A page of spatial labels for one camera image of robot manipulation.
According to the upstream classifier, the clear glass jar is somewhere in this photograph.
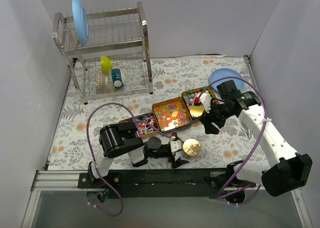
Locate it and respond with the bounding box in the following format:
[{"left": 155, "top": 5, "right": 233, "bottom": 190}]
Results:
[{"left": 182, "top": 152, "right": 199, "bottom": 160}]

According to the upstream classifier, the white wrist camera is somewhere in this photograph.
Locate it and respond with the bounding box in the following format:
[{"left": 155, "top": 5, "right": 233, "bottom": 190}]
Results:
[
  {"left": 194, "top": 92, "right": 212, "bottom": 113},
  {"left": 169, "top": 138, "right": 184, "bottom": 154}
]

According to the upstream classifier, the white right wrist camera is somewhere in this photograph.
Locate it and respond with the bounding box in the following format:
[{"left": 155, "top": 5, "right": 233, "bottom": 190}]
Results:
[{"left": 194, "top": 92, "right": 212, "bottom": 113}]

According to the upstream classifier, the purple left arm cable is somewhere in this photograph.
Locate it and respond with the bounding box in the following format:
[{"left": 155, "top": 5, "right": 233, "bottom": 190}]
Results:
[{"left": 85, "top": 102, "right": 176, "bottom": 216}]

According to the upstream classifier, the gold round jar lid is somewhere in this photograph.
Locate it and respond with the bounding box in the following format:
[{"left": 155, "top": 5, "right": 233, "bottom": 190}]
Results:
[{"left": 183, "top": 138, "right": 202, "bottom": 155}]

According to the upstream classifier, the patterned tape roll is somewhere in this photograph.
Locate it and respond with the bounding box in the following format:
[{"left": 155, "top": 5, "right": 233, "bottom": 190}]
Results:
[{"left": 95, "top": 72, "right": 108, "bottom": 93}]

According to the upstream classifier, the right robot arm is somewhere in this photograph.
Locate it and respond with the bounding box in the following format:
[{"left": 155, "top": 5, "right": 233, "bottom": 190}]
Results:
[{"left": 195, "top": 77, "right": 313, "bottom": 198}]

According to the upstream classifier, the blue plate on mat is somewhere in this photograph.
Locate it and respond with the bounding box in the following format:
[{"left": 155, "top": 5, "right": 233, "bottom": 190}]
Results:
[{"left": 209, "top": 68, "right": 245, "bottom": 93}]

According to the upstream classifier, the steel dish rack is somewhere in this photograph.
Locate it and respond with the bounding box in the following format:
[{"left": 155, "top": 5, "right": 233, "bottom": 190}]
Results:
[{"left": 52, "top": 2, "right": 154, "bottom": 105}]

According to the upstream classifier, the tin of gummy candies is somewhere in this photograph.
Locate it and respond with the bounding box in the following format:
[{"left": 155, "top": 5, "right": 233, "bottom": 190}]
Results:
[{"left": 152, "top": 97, "right": 193, "bottom": 133}]

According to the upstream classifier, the tin of colourful star candies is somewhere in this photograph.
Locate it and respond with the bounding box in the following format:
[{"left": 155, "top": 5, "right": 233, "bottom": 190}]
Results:
[{"left": 181, "top": 87, "right": 204, "bottom": 122}]

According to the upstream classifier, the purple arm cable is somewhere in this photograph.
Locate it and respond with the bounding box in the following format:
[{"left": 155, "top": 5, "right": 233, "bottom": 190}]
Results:
[
  {"left": 85, "top": 102, "right": 176, "bottom": 216},
  {"left": 196, "top": 76, "right": 270, "bottom": 205}
]

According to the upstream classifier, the teal and white cup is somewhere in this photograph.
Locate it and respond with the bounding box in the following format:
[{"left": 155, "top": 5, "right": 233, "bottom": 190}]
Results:
[{"left": 111, "top": 68, "right": 126, "bottom": 89}]

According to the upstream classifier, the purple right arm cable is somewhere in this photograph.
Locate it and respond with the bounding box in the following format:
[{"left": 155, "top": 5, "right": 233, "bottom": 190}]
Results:
[{"left": 196, "top": 76, "right": 270, "bottom": 205}]

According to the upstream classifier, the yellow-green bowl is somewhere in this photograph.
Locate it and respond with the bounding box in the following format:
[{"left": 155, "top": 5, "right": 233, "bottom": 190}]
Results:
[{"left": 100, "top": 56, "right": 112, "bottom": 75}]

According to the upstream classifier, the black metal base rail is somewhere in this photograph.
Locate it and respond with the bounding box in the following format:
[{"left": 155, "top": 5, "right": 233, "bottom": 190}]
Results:
[{"left": 77, "top": 168, "right": 257, "bottom": 200}]

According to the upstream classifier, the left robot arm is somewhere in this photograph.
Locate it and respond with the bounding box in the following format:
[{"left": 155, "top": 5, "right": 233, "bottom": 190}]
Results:
[{"left": 88, "top": 122, "right": 189, "bottom": 188}]

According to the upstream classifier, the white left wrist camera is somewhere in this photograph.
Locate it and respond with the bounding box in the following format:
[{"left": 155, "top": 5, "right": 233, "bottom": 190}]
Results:
[{"left": 169, "top": 138, "right": 184, "bottom": 154}]

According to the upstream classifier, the gold tin of candies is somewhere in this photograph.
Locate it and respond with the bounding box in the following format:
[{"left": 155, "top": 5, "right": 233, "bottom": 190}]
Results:
[{"left": 119, "top": 112, "right": 159, "bottom": 139}]

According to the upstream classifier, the blue plate in rack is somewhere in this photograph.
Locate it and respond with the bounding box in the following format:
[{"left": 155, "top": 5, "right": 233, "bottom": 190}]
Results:
[{"left": 72, "top": 0, "right": 89, "bottom": 46}]

